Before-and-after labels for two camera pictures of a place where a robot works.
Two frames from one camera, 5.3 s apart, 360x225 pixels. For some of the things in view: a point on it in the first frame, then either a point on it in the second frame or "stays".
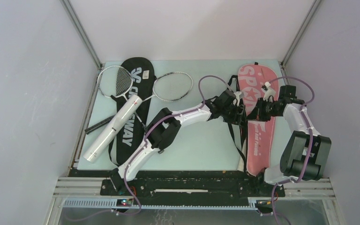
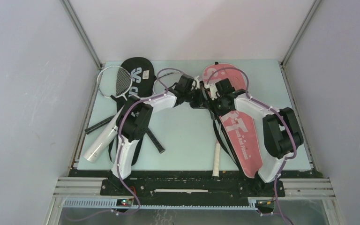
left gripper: x=236 y=119 → x=200 y=101
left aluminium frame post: x=86 y=40 stays
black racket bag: x=132 y=133 stays
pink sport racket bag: x=259 y=135 → x=239 y=126
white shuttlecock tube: x=93 y=152 stays
